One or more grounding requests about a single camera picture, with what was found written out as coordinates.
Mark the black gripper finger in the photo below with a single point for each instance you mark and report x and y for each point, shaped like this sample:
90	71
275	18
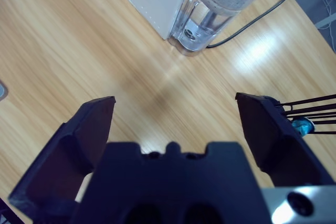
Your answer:
65	155
275	142

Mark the teal coffee capsule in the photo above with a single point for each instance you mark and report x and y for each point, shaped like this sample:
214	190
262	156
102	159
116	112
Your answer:
302	127

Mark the black capsule holder with rods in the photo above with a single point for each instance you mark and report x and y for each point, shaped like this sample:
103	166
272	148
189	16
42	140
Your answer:
315	100

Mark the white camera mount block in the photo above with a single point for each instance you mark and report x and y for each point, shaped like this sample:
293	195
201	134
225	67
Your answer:
2	91

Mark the grey metal frame leg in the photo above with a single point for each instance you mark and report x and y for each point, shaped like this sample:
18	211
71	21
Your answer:
324	22

